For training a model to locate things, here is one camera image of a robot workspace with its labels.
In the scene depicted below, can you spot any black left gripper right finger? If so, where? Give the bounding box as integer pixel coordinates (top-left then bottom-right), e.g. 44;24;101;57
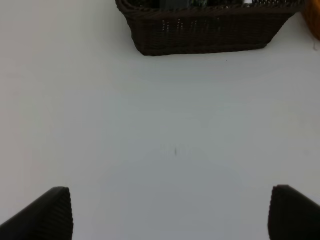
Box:
267;184;320;240

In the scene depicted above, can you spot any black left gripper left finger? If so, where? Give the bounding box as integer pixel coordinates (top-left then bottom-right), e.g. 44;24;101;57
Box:
0;186;74;240

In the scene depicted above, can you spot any dark brown wicker basket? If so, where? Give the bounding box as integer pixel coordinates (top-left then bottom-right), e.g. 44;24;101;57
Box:
116;0;306;56

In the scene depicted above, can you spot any orange wicker basket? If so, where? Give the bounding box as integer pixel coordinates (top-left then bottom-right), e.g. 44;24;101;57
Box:
302;0;320;40

